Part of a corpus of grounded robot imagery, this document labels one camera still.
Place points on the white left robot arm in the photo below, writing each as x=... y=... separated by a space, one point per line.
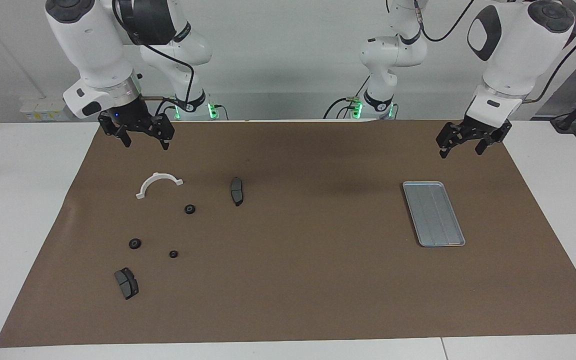
x=513 y=55

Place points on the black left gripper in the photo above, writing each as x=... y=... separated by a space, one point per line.
x=473 y=131

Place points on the white curved plastic bracket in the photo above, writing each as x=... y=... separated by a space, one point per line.
x=157 y=176

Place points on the silver metal tray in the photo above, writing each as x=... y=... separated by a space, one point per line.
x=435 y=220

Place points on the brown paper table mat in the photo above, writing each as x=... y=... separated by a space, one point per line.
x=288 y=290

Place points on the slim dark grey brake pad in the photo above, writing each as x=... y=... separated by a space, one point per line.
x=237 y=192

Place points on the wide dark grey brake pad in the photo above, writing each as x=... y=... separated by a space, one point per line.
x=127 y=285

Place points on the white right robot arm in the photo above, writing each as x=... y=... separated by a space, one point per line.
x=93 y=50

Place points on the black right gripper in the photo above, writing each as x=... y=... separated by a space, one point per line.
x=135 y=120

